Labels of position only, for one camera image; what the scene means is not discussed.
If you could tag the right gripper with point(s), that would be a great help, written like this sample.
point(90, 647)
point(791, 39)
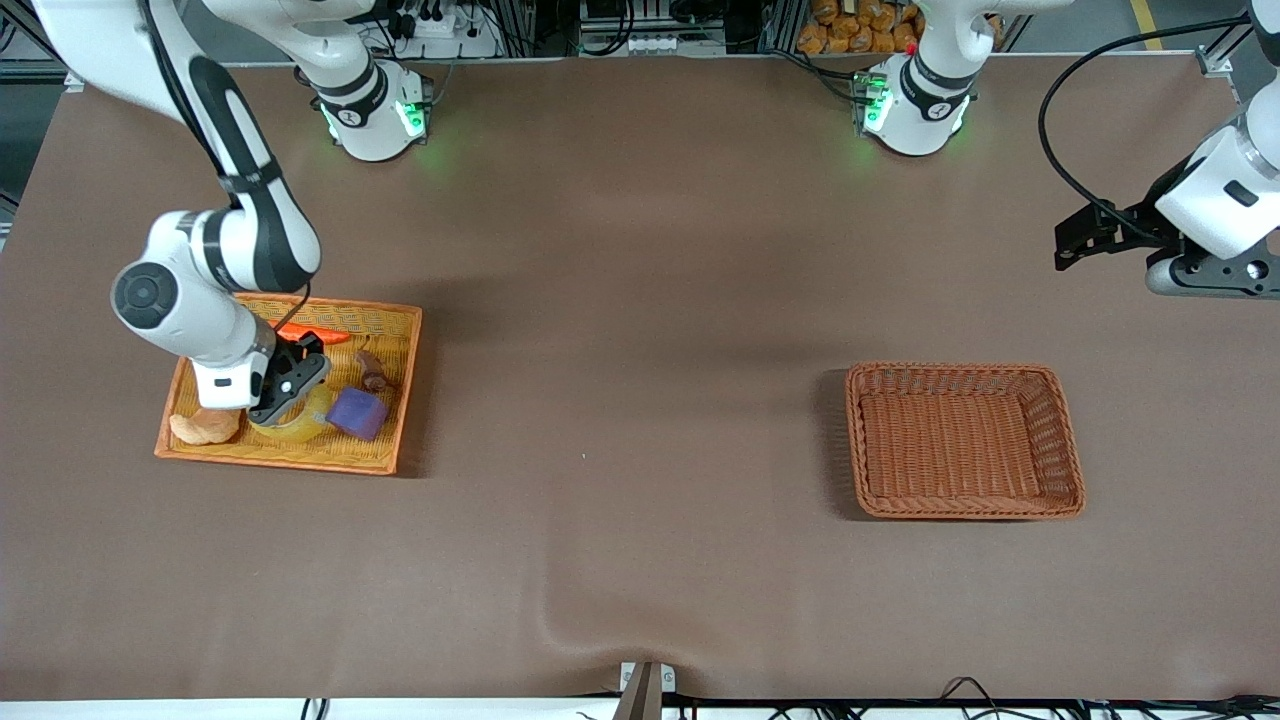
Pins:
point(291, 352)

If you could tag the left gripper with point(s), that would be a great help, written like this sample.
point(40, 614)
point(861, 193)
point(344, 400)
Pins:
point(1142, 223)

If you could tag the yellow tape roll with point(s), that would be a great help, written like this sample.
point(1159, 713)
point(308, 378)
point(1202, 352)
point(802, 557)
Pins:
point(305, 430)

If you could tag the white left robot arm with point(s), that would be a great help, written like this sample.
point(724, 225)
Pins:
point(925, 105)

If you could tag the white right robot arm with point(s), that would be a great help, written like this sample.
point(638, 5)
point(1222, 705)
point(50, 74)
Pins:
point(260, 230)

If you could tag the orange toy carrot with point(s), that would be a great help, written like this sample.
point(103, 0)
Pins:
point(330, 336)

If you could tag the brown toy root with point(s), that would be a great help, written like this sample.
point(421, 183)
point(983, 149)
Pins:
point(372, 372)

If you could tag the purple foam cube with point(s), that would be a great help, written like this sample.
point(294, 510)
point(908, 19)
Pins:
point(358, 413)

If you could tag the yellow wicker tray orange rim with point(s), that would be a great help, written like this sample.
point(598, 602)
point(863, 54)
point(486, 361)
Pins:
point(340, 455)

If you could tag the toy croissant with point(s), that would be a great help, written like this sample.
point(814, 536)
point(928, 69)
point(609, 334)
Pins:
point(205, 428)

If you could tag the brown wicker basket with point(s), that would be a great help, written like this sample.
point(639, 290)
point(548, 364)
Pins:
point(960, 440)

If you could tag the bag of orange buns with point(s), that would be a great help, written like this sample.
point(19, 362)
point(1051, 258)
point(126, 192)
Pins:
point(855, 25)

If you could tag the white power strip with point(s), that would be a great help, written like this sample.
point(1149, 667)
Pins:
point(440, 30)

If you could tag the small white socket block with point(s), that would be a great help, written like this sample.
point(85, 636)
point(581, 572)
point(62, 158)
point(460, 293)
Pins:
point(653, 45)

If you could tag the aluminium frame post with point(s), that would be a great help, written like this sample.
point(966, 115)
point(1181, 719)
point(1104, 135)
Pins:
point(1225, 60)

